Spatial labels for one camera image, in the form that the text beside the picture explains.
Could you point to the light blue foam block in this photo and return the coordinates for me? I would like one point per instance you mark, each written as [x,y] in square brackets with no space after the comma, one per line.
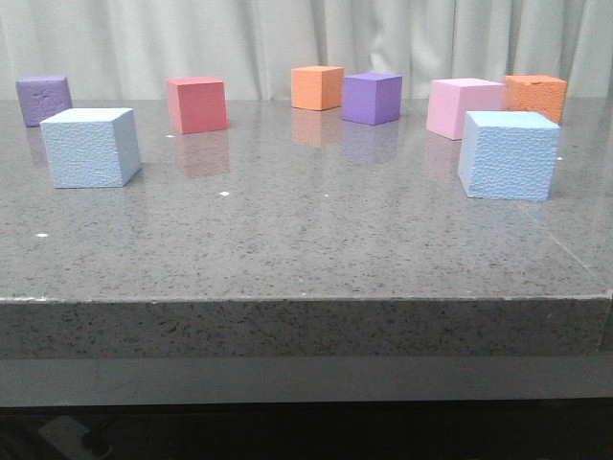
[92,147]
[508,155]

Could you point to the orange foam block centre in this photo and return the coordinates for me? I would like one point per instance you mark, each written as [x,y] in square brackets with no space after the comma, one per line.
[317,87]

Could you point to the orange foam block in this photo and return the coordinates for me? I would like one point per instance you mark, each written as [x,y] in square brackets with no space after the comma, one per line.
[317,87]
[539,93]

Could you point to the purple foam block centre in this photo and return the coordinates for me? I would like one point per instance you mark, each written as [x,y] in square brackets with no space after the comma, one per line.
[371,98]

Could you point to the purple foam block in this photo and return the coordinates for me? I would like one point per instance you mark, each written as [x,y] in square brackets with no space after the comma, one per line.
[41,97]
[371,98]

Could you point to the red foam block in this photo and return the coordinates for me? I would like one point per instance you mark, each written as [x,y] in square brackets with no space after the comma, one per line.
[197,104]

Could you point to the pink foam block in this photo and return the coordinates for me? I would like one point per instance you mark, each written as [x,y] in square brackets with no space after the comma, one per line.
[450,99]

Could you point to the orange foam block right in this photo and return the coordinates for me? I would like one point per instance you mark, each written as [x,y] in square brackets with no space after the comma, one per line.
[539,93]

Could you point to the white pleated curtain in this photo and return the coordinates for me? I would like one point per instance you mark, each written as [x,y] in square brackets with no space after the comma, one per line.
[112,50]

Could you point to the purple foam block far left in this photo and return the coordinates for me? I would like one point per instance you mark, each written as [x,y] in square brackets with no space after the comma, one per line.
[41,97]

